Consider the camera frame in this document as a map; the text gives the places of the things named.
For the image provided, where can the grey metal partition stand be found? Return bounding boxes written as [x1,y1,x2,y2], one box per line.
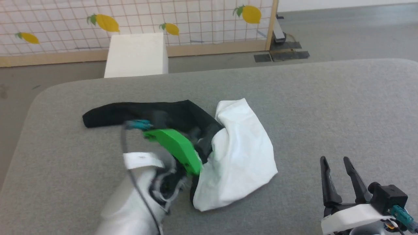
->
[273,14,288,45]

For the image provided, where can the long black floor mat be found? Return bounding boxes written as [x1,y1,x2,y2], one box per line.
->
[269,50,310,62]

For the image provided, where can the black stand base plate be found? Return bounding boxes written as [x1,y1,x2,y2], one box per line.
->
[270,40,302,51]

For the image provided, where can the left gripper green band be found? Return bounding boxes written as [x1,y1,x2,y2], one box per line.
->
[143,129,203,187]

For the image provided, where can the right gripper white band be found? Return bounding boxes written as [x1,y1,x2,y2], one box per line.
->
[320,156,396,235]

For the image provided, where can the white rectangular box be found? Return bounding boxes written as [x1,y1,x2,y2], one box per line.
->
[104,33,169,78]

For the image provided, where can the black and white garment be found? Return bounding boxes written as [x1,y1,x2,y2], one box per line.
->
[82,98,278,212]

